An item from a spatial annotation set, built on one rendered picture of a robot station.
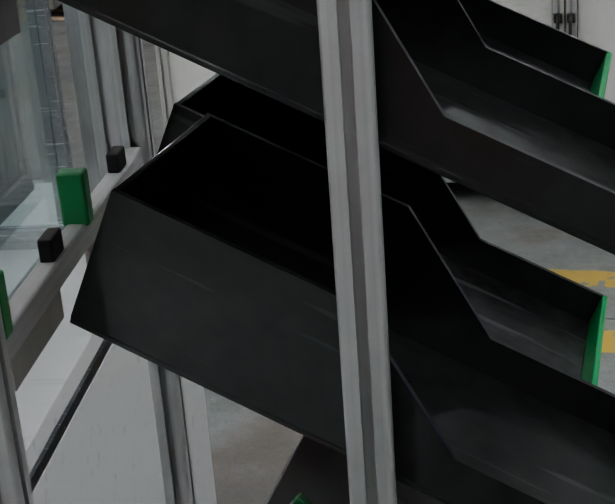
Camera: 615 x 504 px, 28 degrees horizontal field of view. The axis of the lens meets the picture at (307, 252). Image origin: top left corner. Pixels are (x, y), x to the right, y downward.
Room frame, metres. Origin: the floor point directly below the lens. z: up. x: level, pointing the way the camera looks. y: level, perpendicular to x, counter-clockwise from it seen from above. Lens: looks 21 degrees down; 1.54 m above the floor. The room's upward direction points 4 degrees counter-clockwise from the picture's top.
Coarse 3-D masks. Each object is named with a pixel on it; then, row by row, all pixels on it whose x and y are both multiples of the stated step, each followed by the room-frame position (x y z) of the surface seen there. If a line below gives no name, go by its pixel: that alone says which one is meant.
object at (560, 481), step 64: (192, 128) 0.63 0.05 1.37; (128, 192) 0.55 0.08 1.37; (192, 192) 0.66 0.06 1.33; (256, 192) 0.65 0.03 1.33; (320, 192) 0.64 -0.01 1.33; (128, 256) 0.53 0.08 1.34; (192, 256) 0.53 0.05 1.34; (256, 256) 0.52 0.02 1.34; (320, 256) 0.64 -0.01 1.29; (384, 256) 0.63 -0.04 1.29; (128, 320) 0.54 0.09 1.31; (192, 320) 0.53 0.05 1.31; (256, 320) 0.52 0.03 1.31; (320, 320) 0.51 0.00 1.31; (448, 320) 0.62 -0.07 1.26; (256, 384) 0.52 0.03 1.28; (320, 384) 0.51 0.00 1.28; (448, 384) 0.59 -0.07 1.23; (512, 384) 0.61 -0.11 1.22; (576, 384) 0.60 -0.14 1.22; (448, 448) 0.49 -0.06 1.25; (512, 448) 0.55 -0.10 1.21; (576, 448) 0.57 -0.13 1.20
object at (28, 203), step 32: (32, 0) 1.85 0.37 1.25; (32, 32) 1.82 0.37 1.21; (0, 64) 1.67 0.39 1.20; (32, 64) 1.80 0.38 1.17; (0, 96) 1.65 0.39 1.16; (32, 96) 1.78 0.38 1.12; (0, 128) 1.63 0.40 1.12; (32, 128) 1.76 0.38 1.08; (0, 160) 1.61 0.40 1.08; (32, 160) 1.74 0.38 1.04; (0, 192) 1.59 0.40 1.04; (32, 192) 1.72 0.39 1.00; (0, 224) 1.58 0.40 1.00; (32, 224) 1.70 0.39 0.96; (0, 256) 1.56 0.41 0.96; (32, 256) 1.68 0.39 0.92
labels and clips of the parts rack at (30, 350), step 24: (0, 0) 0.62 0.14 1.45; (48, 0) 0.70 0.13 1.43; (0, 24) 0.61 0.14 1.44; (72, 168) 0.67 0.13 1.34; (120, 168) 0.76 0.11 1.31; (72, 192) 0.67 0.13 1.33; (72, 216) 0.67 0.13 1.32; (48, 240) 0.61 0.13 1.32; (0, 288) 0.52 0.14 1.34; (48, 312) 0.62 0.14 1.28; (48, 336) 0.61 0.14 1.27; (24, 360) 0.57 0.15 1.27
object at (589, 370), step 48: (192, 96) 0.71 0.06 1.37; (240, 96) 0.81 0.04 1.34; (288, 144) 0.80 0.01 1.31; (384, 192) 0.78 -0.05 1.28; (432, 192) 0.77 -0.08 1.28; (432, 240) 0.77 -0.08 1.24; (480, 240) 0.76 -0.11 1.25; (480, 288) 0.74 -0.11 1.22; (528, 288) 0.75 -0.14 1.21; (576, 288) 0.74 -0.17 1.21; (528, 336) 0.70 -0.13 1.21; (576, 336) 0.72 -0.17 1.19
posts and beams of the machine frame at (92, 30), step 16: (80, 16) 1.97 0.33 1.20; (80, 32) 1.97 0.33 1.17; (96, 32) 1.97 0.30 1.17; (96, 48) 1.98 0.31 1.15; (96, 64) 1.98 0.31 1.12; (96, 80) 1.97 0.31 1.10; (96, 96) 1.97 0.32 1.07; (112, 96) 1.97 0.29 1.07; (96, 112) 1.97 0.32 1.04; (112, 112) 1.97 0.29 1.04; (96, 128) 1.97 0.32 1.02; (112, 128) 1.97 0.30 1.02; (96, 144) 1.97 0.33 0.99; (112, 144) 1.97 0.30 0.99
